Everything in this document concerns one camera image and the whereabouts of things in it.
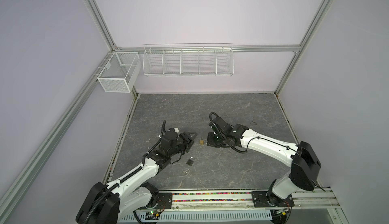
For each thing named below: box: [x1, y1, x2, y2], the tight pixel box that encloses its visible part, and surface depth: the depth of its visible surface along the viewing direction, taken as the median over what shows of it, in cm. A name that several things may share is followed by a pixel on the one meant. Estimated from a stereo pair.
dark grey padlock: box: [186, 156, 195, 167], surface depth 88 cm
